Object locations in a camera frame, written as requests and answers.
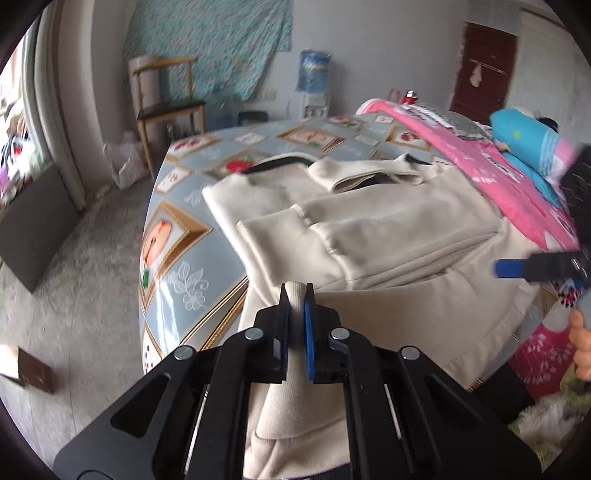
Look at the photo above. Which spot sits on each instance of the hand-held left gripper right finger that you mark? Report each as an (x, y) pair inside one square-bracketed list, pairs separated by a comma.
[(308, 337)]

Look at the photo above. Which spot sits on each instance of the brown cardboard box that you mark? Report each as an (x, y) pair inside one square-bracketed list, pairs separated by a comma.
[(32, 374)]

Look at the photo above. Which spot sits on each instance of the white water dispenser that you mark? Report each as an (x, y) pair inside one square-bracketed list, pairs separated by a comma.
[(316, 107)]

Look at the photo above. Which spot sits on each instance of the pink printed blanket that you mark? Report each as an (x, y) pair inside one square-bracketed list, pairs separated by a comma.
[(466, 157)]

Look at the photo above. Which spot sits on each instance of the wall socket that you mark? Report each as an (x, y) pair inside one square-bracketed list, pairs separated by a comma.
[(270, 94)]

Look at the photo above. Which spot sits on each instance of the beige curtain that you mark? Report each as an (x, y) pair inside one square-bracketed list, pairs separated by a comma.
[(69, 92)]

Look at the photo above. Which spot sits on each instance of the brown door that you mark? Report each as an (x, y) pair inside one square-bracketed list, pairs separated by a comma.
[(487, 60)]

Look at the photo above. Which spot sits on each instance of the clear plastic bag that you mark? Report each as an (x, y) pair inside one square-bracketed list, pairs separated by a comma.
[(123, 159)]

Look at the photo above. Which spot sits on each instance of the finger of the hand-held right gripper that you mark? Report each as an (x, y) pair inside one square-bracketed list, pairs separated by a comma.
[(508, 268)]

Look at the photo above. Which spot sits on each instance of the wooden chair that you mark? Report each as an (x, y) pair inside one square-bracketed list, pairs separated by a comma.
[(171, 108)]

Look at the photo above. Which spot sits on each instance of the grey quilted cloth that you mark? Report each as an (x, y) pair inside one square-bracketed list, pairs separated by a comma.
[(455, 122)]

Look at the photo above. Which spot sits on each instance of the patterned blue tablecloth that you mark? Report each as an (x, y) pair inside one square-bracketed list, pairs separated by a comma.
[(194, 230)]

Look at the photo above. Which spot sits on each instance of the clear empty water bottle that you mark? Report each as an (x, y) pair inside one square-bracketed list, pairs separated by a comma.
[(226, 110)]

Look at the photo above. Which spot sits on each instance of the blue pillow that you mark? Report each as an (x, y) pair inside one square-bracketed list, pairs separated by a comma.
[(526, 136)]

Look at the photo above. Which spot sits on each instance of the white fluffy rug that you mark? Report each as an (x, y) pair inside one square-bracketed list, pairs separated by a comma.
[(545, 417)]

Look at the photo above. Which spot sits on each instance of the black appliance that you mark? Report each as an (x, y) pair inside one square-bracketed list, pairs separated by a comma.
[(253, 118)]

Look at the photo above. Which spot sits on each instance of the person's right hand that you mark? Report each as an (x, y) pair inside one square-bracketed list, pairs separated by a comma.
[(581, 344)]

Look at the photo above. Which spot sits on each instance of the cream zip jacket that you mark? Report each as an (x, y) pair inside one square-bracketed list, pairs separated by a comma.
[(392, 230)]

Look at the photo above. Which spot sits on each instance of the dark grey panel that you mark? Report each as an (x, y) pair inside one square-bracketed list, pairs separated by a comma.
[(37, 221)]

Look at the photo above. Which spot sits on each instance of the teal floral wall cloth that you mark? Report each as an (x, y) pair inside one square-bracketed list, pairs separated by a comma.
[(207, 41)]

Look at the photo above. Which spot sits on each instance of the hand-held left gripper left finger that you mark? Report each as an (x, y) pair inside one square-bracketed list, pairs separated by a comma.
[(285, 323)]

